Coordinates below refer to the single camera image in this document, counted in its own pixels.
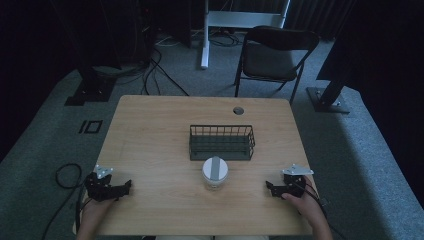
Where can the clear jar with white lid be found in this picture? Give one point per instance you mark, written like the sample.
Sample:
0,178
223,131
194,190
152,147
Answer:
215,171

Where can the white desk frame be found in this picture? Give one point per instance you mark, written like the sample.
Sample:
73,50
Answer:
233,19

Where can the black stand with bolted base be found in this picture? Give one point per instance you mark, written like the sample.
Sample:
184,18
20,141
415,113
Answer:
328,98

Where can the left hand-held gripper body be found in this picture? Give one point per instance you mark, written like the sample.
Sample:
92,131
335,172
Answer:
98,186

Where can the person's right hand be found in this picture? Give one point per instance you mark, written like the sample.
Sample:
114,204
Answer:
305,203

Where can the black folding chair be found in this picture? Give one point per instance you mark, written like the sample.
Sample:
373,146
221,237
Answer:
270,60

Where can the person's left hand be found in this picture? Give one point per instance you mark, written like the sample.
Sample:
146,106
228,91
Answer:
96,209

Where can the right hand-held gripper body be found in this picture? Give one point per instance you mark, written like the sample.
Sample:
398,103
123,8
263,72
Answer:
294,181

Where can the black stand with flat base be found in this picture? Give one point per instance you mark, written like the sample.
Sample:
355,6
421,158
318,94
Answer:
91,88

